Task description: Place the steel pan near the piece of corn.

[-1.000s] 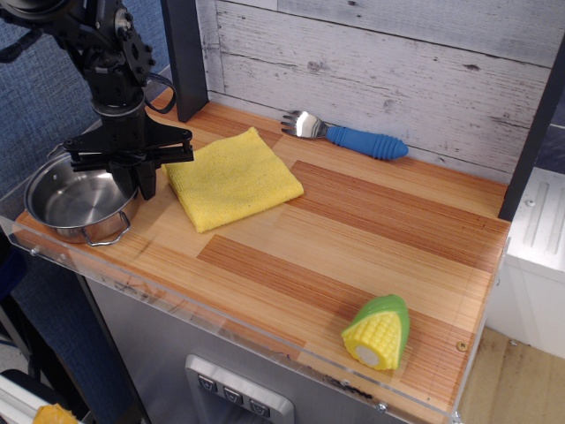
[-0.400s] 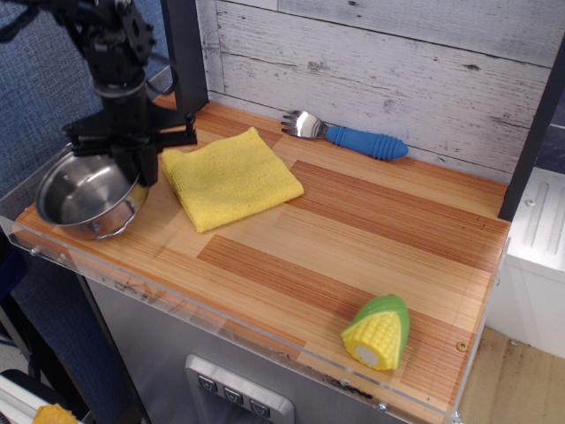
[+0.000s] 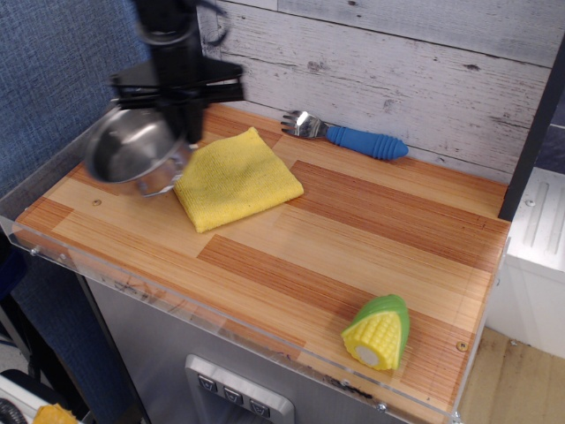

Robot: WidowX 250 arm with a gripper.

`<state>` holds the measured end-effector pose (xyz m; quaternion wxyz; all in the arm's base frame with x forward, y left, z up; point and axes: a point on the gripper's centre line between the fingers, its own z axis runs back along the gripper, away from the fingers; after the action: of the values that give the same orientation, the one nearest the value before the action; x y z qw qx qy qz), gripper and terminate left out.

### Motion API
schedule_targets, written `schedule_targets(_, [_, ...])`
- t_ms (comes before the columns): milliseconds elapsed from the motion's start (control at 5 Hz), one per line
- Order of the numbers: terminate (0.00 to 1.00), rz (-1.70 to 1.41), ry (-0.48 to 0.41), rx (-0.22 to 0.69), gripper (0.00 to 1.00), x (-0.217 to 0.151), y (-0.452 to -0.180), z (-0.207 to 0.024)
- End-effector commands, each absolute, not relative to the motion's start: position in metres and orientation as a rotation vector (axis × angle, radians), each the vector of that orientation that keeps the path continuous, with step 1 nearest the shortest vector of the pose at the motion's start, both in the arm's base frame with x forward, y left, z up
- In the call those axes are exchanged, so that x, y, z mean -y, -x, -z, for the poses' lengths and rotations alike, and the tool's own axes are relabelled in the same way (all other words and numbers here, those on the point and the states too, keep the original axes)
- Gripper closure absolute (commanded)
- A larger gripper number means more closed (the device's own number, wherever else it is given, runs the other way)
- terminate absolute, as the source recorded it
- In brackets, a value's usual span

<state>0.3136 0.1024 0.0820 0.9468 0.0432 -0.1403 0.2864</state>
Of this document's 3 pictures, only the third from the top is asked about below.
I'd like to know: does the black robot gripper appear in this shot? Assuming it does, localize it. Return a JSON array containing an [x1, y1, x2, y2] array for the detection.
[[110, 27, 244, 144]]

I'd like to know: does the stainless steel pot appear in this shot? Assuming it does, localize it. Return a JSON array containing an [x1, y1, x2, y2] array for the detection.
[[85, 107, 198, 198]]

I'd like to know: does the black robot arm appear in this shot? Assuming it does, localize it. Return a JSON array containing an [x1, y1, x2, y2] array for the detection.
[[111, 1, 244, 144]]

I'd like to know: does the yellow folded cloth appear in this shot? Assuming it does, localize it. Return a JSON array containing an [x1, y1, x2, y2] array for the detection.
[[174, 127, 304, 233]]

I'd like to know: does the clear acrylic table guard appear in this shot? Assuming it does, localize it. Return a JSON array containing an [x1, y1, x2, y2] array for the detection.
[[1, 130, 509, 423]]

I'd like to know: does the silver cabinet button panel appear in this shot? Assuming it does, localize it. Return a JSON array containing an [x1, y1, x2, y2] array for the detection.
[[185, 354, 296, 423]]

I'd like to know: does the toy corn cob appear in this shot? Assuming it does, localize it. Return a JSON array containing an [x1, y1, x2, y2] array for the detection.
[[341, 294, 411, 370]]

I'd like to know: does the yellow object bottom left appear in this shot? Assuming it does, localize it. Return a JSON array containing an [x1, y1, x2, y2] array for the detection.
[[33, 404, 79, 424]]

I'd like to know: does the white ribbed box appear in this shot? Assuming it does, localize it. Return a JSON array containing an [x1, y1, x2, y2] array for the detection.
[[486, 168, 564, 358]]

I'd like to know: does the blue handled metal fork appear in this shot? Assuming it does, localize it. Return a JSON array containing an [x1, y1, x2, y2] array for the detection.
[[281, 110, 409, 161]]

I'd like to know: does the black right frame post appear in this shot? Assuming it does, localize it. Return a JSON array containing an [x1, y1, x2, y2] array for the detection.
[[498, 0, 565, 220]]

